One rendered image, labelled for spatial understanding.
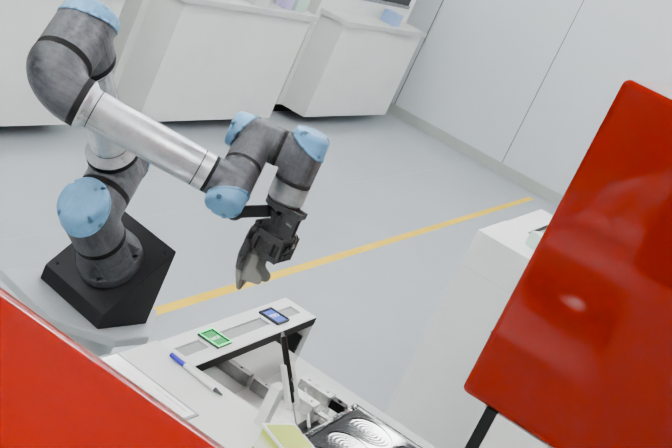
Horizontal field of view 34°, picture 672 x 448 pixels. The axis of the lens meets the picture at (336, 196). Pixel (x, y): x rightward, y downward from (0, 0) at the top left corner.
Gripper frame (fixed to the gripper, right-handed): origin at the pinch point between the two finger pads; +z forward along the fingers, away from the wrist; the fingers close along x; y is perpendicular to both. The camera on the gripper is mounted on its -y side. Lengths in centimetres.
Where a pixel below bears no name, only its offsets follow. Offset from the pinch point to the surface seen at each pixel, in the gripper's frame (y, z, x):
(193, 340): -1.3, 13.8, -5.7
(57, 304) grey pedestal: -37.3, 27.7, -1.0
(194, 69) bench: -257, 65, 392
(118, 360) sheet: -2.2, 12.9, -30.4
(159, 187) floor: -198, 109, 303
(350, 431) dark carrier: 32.1, 19.9, 11.9
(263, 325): 1.3, 14.2, 20.0
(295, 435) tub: 33.8, 6.6, -27.5
